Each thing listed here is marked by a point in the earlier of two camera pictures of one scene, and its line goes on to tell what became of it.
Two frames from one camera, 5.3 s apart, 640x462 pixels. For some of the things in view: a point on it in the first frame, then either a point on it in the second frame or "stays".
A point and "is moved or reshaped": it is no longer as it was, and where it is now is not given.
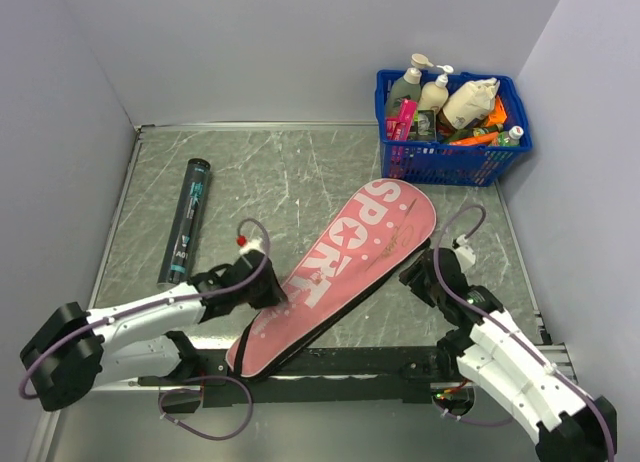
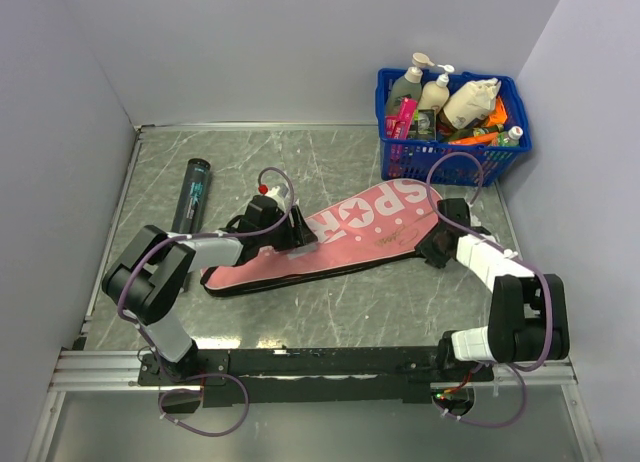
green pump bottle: x=408 y=87 stays
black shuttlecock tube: x=184 y=223 stays
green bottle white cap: x=511 y=137 stays
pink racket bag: x=374 y=240 is moved or reshaped
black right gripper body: x=419 y=286 → x=429 y=246
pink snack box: x=400 y=127 stays
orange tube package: x=490 y=139 stays
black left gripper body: x=264 y=294 → x=286 y=237
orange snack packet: x=499 y=114 stays
